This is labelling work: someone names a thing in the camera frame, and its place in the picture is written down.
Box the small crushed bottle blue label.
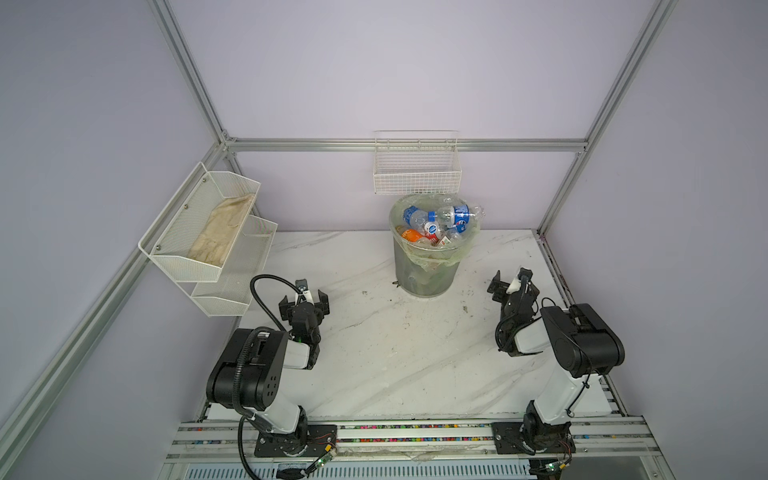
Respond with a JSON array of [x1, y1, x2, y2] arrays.
[[435, 204, 485, 233]]

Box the orange NFC juice bottle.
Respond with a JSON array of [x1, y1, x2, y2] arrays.
[[395, 225, 429, 243]]

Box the red cap clear bottle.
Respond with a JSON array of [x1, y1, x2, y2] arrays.
[[424, 230, 441, 245]]

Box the small clear bottle blue white label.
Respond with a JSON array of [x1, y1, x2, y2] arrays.
[[403, 206, 439, 235]]

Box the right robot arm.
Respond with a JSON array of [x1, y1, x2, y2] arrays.
[[487, 267, 625, 455]]

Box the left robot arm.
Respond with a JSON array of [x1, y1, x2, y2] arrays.
[[206, 291, 330, 455]]

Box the green plastic bin liner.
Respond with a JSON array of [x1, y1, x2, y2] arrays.
[[389, 194, 486, 271]]

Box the grey mesh waste bin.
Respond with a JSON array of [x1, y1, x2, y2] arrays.
[[389, 194, 485, 298]]

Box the beige cloth in shelf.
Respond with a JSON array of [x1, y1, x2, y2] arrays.
[[188, 194, 256, 267]]

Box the white two-tier mesh shelf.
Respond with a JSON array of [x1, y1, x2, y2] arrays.
[[138, 164, 277, 317]]

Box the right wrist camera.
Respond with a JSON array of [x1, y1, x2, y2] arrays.
[[506, 278, 522, 295]]

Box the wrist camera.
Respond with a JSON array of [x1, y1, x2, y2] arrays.
[[506, 278, 522, 295], [295, 279, 314, 304]]

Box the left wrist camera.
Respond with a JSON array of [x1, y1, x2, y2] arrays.
[[295, 279, 314, 304]]

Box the aluminium front rail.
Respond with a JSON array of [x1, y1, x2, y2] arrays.
[[164, 416, 662, 463]]

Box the white wire wall basket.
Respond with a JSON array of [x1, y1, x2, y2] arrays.
[[373, 130, 462, 196]]

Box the aluminium frame profiles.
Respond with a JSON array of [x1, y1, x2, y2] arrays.
[[1, 1, 677, 477]]

